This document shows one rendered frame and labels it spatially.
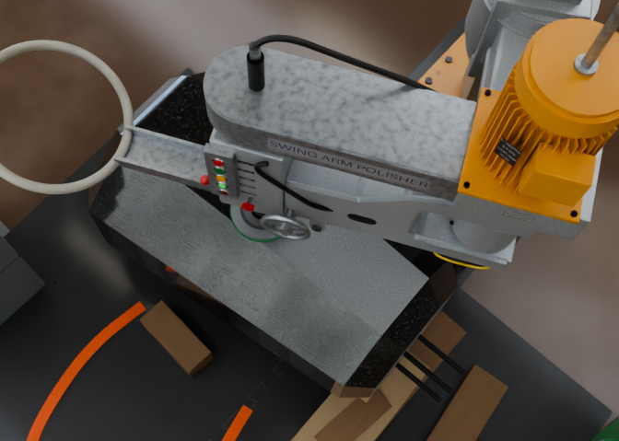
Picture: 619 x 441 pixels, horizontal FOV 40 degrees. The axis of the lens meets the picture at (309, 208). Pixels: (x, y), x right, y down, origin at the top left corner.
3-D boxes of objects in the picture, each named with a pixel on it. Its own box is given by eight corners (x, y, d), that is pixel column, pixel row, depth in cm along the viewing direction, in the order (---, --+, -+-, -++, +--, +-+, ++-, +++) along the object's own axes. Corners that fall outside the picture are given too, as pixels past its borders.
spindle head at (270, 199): (353, 173, 260) (367, 103, 219) (334, 237, 252) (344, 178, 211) (240, 143, 263) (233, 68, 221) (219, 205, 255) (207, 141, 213)
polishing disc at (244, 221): (251, 251, 274) (251, 249, 273) (219, 199, 280) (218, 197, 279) (307, 220, 279) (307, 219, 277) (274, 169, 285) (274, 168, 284)
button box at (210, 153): (240, 192, 242) (236, 150, 216) (238, 201, 241) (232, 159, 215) (214, 185, 243) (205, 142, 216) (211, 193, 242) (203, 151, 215)
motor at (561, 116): (595, 119, 201) (667, 24, 164) (575, 237, 190) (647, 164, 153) (480, 89, 203) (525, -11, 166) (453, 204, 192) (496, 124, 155)
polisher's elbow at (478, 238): (456, 184, 244) (470, 156, 225) (521, 201, 243) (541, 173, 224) (443, 245, 237) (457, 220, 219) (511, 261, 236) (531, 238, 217)
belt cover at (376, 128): (583, 157, 216) (606, 128, 201) (567, 247, 207) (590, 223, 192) (225, 63, 223) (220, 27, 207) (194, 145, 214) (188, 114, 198)
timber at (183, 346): (143, 326, 350) (139, 319, 339) (165, 307, 354) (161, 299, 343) (192, 378, 343) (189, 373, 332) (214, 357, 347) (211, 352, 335)
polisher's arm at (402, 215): (508, 223, 260) (556, 156, 214) (494, 292, 252) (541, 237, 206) (278, 160, 265) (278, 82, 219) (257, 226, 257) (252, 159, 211)
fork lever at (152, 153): (343, 179, 264) (344, 173, 259) (326, 236, 257) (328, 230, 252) (133, 121, 267) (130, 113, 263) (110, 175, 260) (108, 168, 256)
